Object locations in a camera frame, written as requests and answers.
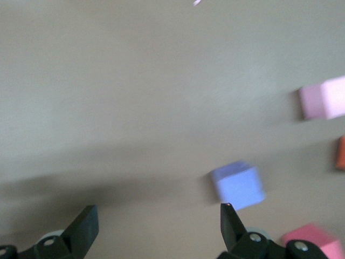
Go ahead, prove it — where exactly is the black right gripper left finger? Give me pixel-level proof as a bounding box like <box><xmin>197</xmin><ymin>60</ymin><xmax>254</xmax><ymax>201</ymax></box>
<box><xmin>62</xmin><ymin>204</ymin><xmax>100</xmax><ymax>259</ymax></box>

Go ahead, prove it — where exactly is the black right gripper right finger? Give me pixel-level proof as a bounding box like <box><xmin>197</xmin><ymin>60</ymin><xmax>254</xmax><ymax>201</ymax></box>
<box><xmin>220</xmin><ymin>203</ymin><xmax>248</xmax><ymax>253</ymax></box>

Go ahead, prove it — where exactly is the red foam cube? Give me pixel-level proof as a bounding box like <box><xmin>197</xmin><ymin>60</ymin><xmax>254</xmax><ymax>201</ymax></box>
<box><xmin>280</xmin><ymin>222</ymin><xmax>345</xmax><ymax>259</ymax></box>

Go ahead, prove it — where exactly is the pink foam cube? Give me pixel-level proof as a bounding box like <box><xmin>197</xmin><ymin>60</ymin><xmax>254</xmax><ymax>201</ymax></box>
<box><xmin>298</xmin><ymin>76</ymin><xmax>345</xmax><ymax>121</ymax></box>

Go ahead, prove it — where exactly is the orange foam cube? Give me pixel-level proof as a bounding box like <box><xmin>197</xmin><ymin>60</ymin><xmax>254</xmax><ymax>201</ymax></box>
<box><xmin>335</xmin><ymin>135</ymin><xmax>345</xmax><ymax>171</ymax></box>

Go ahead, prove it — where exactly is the purple foam cube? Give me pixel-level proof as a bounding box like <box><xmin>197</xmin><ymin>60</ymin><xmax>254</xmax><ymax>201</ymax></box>
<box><xmin>209</xmin><ymin>160</ymin><xmax>267</xmax><ymax>212</ymax></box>

